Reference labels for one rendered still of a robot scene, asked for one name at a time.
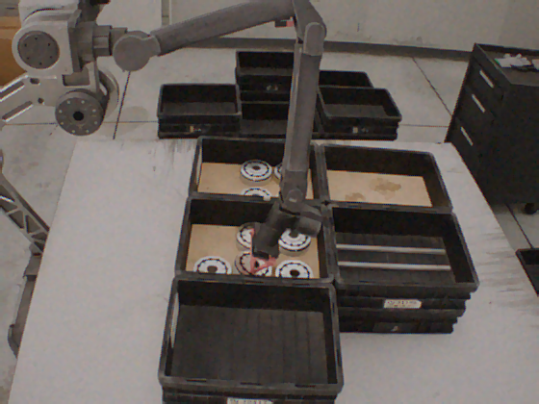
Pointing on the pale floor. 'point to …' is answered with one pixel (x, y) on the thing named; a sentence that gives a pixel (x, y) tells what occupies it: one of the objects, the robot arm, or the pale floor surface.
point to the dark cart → (500, 126)
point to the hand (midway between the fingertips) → (253, 262)
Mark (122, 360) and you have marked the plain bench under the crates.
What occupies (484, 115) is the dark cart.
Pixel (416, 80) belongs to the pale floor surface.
